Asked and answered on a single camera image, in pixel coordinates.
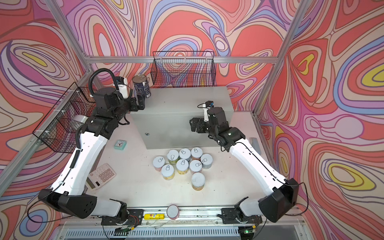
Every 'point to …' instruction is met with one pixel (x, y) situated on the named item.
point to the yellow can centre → (182, 166)
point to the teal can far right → (206, 160)
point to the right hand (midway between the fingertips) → (198, 124)
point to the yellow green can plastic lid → (198, 179)
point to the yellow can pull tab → (167, 171)
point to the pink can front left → (158, 162)
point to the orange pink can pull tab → (196, 153)
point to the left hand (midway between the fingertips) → (136, 93)
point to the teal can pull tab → (185, 154)
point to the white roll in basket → (80, 118)
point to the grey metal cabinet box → (164, 123)
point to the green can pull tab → (172, 156)
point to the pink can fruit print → (195, 166)
